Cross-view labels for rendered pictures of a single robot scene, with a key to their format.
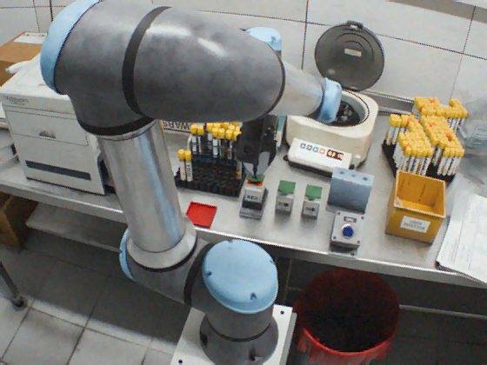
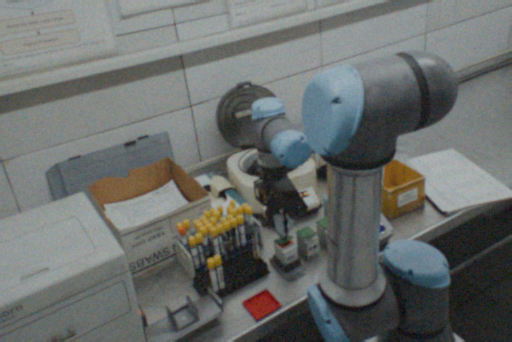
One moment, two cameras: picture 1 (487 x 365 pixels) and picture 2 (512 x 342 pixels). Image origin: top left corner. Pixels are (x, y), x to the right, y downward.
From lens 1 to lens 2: 0.71 m
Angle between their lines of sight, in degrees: 40
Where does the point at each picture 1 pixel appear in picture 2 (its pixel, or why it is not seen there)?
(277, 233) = not seen: hidden behind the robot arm
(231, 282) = (427, 265)
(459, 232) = (432, 186)
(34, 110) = (35, 315)
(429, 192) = (388, 174)
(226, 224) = (289, 294)
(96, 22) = (376, 75)
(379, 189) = not seen: hidden behind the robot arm
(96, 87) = (397, 119)
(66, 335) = not seen: outside the picture
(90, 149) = (133, 313)
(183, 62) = (449, 75)
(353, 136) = (309, 171)
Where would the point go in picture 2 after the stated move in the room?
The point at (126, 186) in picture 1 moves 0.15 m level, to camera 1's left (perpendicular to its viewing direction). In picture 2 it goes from (373, 215) to (308, 267)
